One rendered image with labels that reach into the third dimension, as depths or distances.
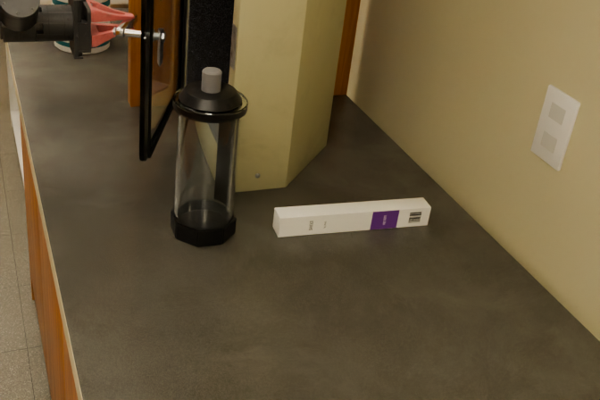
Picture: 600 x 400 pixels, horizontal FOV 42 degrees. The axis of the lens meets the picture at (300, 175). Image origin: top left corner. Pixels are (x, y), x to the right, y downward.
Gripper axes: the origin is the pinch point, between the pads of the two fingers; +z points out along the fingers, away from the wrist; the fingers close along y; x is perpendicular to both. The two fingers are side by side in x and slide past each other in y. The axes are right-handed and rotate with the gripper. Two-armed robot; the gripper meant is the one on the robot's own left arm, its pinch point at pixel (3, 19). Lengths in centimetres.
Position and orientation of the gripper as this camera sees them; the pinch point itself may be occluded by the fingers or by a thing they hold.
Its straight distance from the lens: 165.0
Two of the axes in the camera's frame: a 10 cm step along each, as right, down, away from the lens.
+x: -3.7, -4.8, 8.0
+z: -1.0, 8.7, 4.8
